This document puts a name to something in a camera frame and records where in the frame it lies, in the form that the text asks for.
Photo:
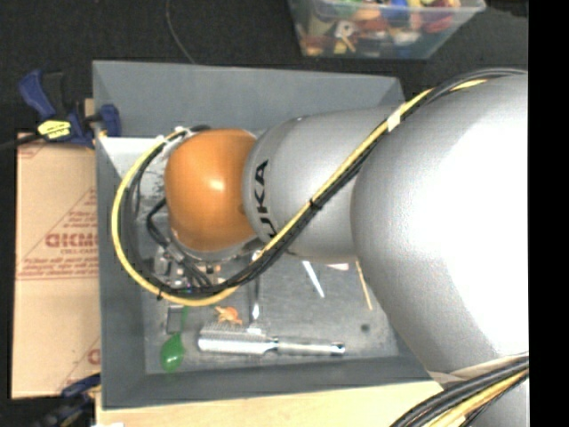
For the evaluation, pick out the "small orange toy animal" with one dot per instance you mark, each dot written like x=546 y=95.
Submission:
x=228 y=314

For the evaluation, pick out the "green plastic spoon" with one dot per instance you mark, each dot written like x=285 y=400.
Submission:
x=171 y=355

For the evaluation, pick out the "silver hairbrush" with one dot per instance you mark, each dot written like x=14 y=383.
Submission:
x=240 y=344

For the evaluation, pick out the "brown cardboard board red print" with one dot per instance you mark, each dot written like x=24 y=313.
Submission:
x=53 y=194

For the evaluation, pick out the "clear plastic box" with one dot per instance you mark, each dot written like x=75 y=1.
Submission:
x=311 y=300

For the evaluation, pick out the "grey metal bin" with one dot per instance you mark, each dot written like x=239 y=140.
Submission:
x=249 y=96

